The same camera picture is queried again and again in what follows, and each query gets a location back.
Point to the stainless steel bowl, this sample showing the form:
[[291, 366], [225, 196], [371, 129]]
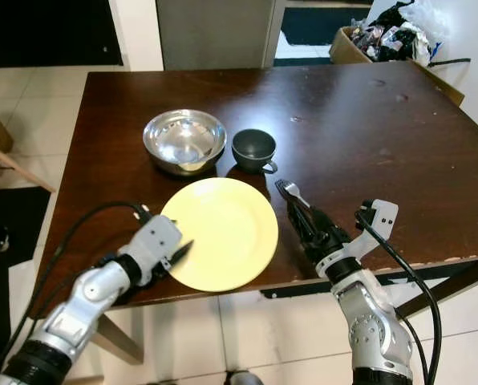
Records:
[[184, 136]]

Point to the dark blue door mat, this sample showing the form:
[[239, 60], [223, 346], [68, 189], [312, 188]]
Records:
[[319, 24]]

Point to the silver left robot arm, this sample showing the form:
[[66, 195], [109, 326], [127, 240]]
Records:
[[77, 314]]

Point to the dark grey cup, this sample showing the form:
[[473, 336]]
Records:
[[253, 147]]

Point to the wooden table leg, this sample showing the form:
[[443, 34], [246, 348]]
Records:
[[117, 338]]

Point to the white chair with wooden legs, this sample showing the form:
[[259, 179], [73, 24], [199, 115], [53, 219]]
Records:
[[22, 167]]

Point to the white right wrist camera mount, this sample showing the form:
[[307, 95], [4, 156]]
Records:
[[382, 215]]

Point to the grey door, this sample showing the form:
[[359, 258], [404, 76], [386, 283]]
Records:
[[215, 32]]

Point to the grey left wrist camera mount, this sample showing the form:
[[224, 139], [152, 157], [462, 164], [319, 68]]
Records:
[[155, 241]]

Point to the small brown cardboard box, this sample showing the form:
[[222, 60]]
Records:
[[0, 135]]

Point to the black rubbish bag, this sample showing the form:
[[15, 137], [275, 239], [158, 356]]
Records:
[[391, 32]]

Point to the white plastic bag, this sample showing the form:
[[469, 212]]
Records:
[[427, 18]]

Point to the black table frame bar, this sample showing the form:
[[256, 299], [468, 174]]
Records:
[[391, 281]]

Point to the silver metal fork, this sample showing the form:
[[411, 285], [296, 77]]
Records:
[[289, 190]]

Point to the black floor mat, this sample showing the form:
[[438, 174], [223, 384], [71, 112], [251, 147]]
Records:
[[14, 216]]

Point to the cardboard box of rubbish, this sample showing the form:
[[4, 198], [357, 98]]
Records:
[[347, 48]]

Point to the yellow round plate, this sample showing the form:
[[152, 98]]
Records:
[[227, 233]]

